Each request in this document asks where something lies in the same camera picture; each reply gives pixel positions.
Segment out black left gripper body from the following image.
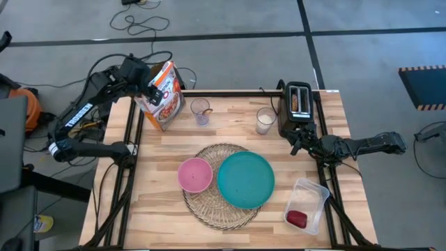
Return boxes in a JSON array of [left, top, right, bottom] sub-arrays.
[[120, 55, 155, 96]]

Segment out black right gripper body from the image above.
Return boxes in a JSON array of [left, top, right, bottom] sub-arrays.
[[290, 123, 318, 157]]

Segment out orange white cereal box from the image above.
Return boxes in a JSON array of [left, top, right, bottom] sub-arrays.
[[134, 61, 185, 132]]

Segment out clear plastic container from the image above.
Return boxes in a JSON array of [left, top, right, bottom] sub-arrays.
[[284, 177, 330, 235]]

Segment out red apple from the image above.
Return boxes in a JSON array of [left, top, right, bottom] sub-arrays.
[[286, 210, 308, 229]]

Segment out black two-slot toaster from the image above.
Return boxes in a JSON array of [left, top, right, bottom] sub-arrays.
[[277, 81, 314, 139]]

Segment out glass of milk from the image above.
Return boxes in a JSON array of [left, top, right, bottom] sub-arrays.
[[256, 107, 277, 135]]

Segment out empty clear drinking glass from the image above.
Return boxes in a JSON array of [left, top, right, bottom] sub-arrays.
[[190, 98, 211, 127]]

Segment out teal plate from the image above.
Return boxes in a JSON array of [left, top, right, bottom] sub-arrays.
[[217, 151, 276, 211]]

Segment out pink bowl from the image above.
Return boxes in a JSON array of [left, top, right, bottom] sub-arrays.
[[177, 157, 213, 194]]

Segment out round woven straw placemat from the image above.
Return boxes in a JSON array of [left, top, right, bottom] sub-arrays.
[[182, 143, 262, 231]]

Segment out orange vacuum cleaner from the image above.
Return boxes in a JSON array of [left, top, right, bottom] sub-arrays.
[[8, 86, 45, 132]]

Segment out grey tripod foot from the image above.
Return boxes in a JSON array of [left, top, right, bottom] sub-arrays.
[[413, 121, 446, 143]]

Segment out dark mat with hazard stripes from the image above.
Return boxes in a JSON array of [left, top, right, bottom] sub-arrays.
[[398, 65, 446, 112]]

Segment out black desk leg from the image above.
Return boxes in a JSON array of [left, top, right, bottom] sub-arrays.
[[20, 169, 92, 203]]

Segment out large dark grey panel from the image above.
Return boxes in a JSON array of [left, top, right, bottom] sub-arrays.
[[0, 96, 29, 195]]

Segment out yellow white shoe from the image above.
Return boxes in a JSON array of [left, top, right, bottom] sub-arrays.
[[33, 215, 55, 234]]

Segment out dark grey cabinet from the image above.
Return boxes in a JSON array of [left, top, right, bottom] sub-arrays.
[[0, 186, 38, 251]]

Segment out long black floor cable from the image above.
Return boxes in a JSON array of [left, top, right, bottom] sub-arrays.
[[15, 3, 174, 88]]

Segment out black toaster cord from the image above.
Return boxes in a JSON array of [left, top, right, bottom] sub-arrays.
[[259, 79, 286, 116]]

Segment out thin grey cable loop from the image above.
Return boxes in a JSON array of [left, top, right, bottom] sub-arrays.
[[177, 66, 198, 90]]

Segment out yellow cable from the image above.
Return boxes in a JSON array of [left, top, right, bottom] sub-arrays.
[[69, 121, 102, 136]]

